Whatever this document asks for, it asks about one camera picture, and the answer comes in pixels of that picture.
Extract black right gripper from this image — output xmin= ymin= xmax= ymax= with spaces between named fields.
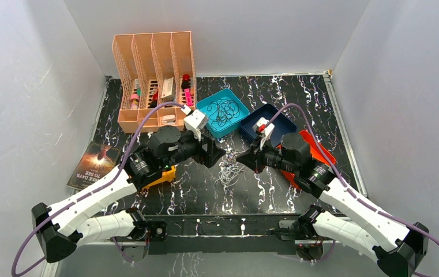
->
xmin=236 ymin=135 xmax=298 ymax=174

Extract dark blue plastic tray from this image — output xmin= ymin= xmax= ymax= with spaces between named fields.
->
xmin=239 ymin=104 xmax=297 ymax=147

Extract yellow plastic parts bin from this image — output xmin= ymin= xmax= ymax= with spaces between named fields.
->
xmin=143 ymin=166 xmax=177 ymax=189

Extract teal plastic tray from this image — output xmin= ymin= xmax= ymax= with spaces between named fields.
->
xmin=196 ymin=88 xmax=250 ymax=139

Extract orange plastic tray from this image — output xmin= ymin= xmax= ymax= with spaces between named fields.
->
xmin=281 ymin=130 xmax=336 ymax=191

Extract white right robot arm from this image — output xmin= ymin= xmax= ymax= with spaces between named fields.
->
xmin=237 ymin=133 xmax=428 ymax=276

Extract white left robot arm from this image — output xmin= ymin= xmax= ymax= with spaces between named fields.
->
xmin=31 ymin=126 xmax=226 ymax=263

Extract white stapler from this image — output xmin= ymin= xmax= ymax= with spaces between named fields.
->
xmin=161 ymin=114 xmax=177 ymax=125

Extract pink marker pen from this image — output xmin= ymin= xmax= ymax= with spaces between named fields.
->
xmin=183 ymin=88 xmax=193 ymax=107

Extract small white box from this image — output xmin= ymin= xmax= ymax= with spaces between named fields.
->
xmin=160 ymin=77 xmax=176 ymax=102

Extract red capped black bottle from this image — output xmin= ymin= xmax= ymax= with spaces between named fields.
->
xmin=181 ymin=74 xmax=191 ymax=90

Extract pink tape roll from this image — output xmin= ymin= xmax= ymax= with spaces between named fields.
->
xmin=130 ymin=93 xmax=140 ymax=110

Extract peach plastic file organizer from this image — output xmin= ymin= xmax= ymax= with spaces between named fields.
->
xmin=112 ymin=31 xmax=197 ymax=133

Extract dark book with sunset cover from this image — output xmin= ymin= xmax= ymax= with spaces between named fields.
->
xmin=67 ymin=141 xmax=122 ymax=190

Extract tangled pile of wires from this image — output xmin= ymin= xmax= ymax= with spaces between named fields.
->
xmin=217 ymin=149 xmax=247 ymax=188

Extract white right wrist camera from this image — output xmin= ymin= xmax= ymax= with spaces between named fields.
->
xmin=253 ymin=117 xmax=275 ymax=150

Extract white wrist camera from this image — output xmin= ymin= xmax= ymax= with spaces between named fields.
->
xmin=184 ymin=110 xmax=209 ymax=141
xmin=253 ymin=117 xmax=275 ymax=150

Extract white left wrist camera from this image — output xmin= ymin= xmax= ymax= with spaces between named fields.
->
xmin=184 ymin=110 xmax=209 ymax=141

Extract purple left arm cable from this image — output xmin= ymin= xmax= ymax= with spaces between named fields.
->
xmin=10 ymin=102 xmax=189 ymax=277

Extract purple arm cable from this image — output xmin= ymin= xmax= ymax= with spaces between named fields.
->
xmin=10 ymin=102 xmax=189 ymax=277
xmin=267 ymin=103 xmax=439 ymax=277

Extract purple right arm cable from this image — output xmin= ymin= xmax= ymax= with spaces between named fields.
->
xmin=267 ymin=103 xmax=439 ymax=277

